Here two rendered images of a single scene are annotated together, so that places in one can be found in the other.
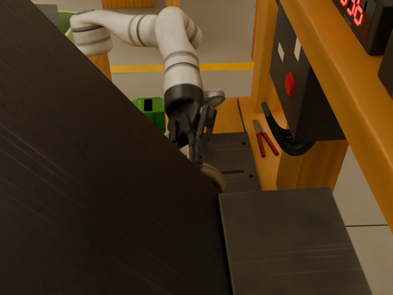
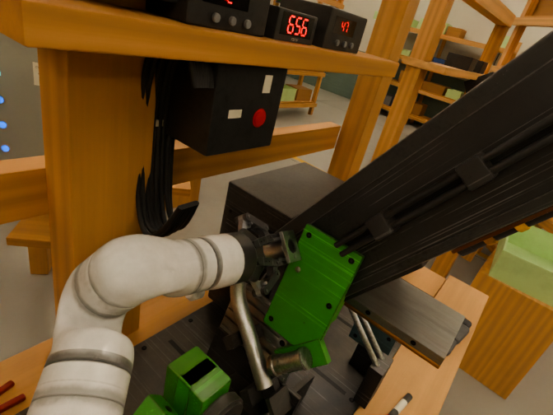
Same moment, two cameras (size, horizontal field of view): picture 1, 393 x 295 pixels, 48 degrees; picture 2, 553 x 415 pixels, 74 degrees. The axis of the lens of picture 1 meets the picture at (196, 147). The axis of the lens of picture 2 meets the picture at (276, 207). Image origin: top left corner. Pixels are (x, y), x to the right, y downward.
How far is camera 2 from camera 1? 1.04 m
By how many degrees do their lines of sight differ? 101
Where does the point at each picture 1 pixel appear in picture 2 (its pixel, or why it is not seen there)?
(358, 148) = (345, 67)
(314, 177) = not seen: hidden behind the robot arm
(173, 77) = (232, 246)
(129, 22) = (102, 403)
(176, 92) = (247, 242)
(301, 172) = not seen: hidden behind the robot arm
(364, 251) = not seen: outside the picture
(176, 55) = (199, 247)
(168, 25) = (160, 253)
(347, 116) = (338, 62)
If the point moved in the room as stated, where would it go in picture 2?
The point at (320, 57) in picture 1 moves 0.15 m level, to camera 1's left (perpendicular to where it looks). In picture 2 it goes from (317, 58) to (386, 80)
